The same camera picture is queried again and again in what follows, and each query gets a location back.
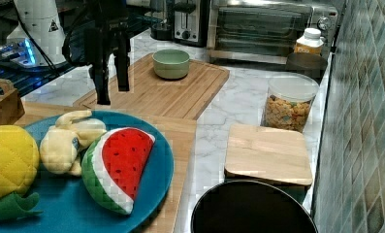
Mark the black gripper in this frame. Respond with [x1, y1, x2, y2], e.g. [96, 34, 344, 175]
[84, 0, 130, 106]

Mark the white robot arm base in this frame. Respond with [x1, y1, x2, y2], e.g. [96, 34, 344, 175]
[7, 0, 65, 68]

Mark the green ceramic bowl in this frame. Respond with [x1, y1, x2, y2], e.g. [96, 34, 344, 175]
[152, 49, 190, 80]

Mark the black blender base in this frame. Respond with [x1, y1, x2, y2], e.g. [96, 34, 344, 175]
[150, 0, 175, 41]

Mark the silver black toaster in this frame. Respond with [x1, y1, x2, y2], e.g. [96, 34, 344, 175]
[173, 0, 210, 48]

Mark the plush watermelon slice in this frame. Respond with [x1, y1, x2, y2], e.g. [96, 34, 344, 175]
[81, 127, 155, 216]

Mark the bamboo cutting board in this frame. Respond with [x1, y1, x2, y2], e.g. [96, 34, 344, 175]
[74, 53, 230, 119]

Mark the plush cream banana toy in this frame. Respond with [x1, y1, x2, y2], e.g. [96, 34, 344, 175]
[40, 110, 107, 177]

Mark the silver toaster oven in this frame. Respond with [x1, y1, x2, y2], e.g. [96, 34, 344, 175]
[207, 0, 338, 64]

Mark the plush yellow pineapple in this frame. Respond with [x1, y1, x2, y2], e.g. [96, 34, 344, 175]
[0, 125, 41, 221]

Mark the blue plate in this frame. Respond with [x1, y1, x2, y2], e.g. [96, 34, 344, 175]
[0, 111, 174, 233]

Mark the wooden tray with plate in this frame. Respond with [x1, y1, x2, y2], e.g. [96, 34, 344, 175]
[9, 110, 196, 233]

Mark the square wooden lid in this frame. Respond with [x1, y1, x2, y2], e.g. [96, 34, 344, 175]
[224, 123, 313, 186]

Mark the clear jar of cereal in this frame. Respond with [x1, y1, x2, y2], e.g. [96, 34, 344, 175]
[261, 72, 319, 132]

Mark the black round pan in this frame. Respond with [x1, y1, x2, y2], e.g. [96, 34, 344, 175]
[190, 181, 318, 233]

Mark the white capped spice bottle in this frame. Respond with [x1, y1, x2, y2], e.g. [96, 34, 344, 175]
[294, 28, 324, 55]

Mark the dark round lid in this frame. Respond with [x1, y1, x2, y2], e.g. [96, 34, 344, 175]
[285, 52, 328, 80]

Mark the wooden rack with handle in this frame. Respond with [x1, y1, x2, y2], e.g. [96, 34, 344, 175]
[0, 79, 24, 125]

